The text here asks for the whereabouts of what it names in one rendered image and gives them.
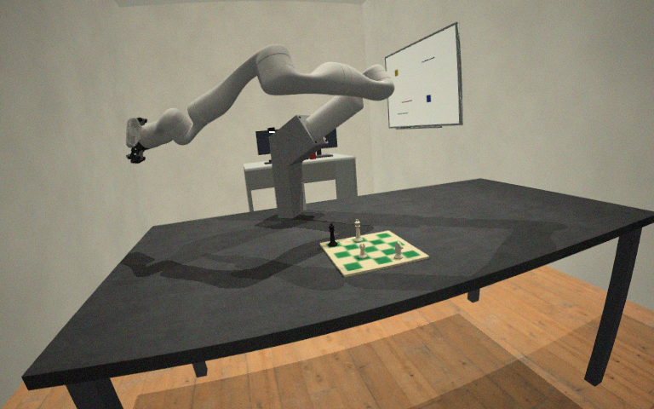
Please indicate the white chess king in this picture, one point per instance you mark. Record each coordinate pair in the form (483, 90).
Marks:
(358, 238)

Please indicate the white knight chess piece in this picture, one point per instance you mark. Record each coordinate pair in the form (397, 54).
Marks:
(398, 248)

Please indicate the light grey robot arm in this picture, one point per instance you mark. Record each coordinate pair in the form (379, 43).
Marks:
(277, 76)

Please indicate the green and cream chessboard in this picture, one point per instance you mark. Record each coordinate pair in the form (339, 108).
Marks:
(380, 251)

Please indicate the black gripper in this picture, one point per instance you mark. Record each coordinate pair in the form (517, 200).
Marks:
(138, 158)

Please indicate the black chess king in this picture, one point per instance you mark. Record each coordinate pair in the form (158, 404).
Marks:
(332, 242)

